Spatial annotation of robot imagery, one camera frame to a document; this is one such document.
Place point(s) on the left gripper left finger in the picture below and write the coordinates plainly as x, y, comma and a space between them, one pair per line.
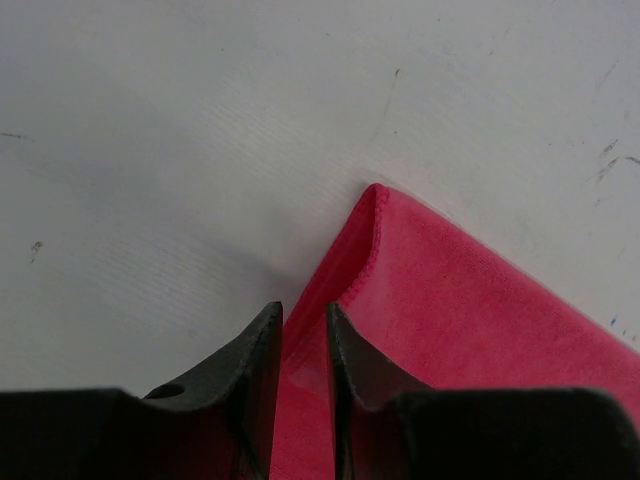
215, 421

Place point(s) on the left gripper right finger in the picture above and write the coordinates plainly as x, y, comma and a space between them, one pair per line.
387, 424

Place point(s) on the pink towel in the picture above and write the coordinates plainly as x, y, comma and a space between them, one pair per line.
442, 306

